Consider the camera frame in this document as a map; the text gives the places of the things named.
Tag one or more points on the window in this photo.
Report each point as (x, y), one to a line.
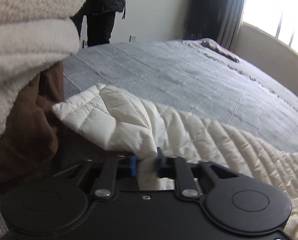
(277, 18)

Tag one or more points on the wall socket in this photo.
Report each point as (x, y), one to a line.
(132, 38)

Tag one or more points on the white quilted down coat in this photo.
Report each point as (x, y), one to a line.
(116, 120)

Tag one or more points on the brown trousers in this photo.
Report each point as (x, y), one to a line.
(32, 135)

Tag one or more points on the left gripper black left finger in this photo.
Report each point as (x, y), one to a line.
(55, 203)

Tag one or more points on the white fleece sleeve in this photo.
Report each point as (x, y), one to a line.
(34, 35)

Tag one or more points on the left grey curtain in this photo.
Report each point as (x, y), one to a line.
(231, 24)

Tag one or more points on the person in dark clothes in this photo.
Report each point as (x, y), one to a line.
(100, 19)

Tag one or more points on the dark hanging clothes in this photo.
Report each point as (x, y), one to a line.
(204, 19)

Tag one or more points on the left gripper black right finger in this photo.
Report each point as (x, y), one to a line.
(236, 201)

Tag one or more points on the grey checked bedspread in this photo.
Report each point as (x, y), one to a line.
(190, 77)

